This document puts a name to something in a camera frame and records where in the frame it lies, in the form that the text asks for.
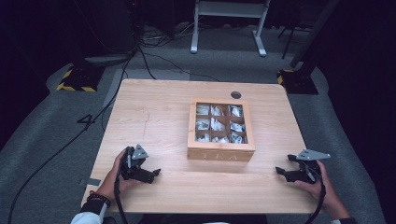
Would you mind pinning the black tripod legs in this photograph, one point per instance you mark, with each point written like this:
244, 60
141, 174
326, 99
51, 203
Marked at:
289, 40

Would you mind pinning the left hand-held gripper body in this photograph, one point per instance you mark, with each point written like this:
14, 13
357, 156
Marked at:
134, 161

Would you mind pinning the black round table grommet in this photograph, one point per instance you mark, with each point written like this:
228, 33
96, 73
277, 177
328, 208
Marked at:
236, 95

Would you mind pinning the grey tape strip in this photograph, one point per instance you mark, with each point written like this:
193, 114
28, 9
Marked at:
91, 182

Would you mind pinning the grey flat stand base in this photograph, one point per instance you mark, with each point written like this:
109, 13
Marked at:
106, 59

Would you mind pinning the person's left hand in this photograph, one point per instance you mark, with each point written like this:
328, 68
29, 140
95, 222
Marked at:
113, 182

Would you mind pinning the person's right hand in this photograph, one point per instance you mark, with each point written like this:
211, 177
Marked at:
330, 193

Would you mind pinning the wooden compartment box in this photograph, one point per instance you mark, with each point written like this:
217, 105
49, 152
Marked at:
221, 152

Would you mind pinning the white metal stand frame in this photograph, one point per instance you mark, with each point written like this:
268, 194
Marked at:
229, 9

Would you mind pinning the grey slanted pole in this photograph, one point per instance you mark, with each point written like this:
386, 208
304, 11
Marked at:
314, 31

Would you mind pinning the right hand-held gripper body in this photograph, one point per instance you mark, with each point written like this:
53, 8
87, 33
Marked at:
308, 169

